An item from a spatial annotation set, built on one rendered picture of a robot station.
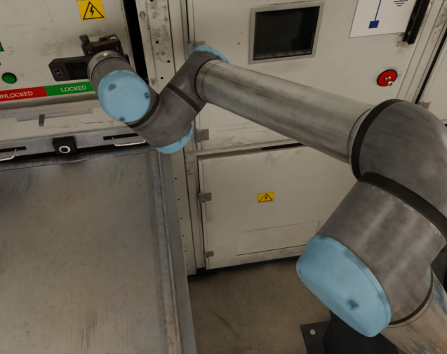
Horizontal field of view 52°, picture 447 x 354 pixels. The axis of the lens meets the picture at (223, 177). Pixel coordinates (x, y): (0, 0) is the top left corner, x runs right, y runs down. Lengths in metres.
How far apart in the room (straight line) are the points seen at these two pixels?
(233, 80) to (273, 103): 0.13
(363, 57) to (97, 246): 0.87
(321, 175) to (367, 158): 1.10
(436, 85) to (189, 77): 0.84
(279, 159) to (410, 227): 1.05
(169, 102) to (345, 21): 0.52
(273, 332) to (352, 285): 1.54
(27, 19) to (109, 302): 0.69
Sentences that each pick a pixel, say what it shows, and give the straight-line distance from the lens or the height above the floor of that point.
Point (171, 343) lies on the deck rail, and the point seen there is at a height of 0.85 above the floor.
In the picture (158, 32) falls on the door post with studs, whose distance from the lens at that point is 1.16.
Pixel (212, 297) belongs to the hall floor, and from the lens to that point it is 2.07.
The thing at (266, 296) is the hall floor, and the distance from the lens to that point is 2.08.
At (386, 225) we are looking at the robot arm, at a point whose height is 1.49.
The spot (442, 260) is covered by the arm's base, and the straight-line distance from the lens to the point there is 1.19.
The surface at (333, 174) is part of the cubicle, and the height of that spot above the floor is 0.63.
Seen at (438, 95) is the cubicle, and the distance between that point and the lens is 1.57.
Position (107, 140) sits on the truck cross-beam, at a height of 0.88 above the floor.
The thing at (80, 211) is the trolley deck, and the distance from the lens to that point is 1.33.
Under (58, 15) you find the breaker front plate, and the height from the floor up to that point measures 1.30.
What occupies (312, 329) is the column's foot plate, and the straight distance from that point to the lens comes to 2.02.
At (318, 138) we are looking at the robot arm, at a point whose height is 1.43.
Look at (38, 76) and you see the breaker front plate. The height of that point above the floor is 1.13.
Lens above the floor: 1.88
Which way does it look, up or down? 51 degrees down
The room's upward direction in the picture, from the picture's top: straight up
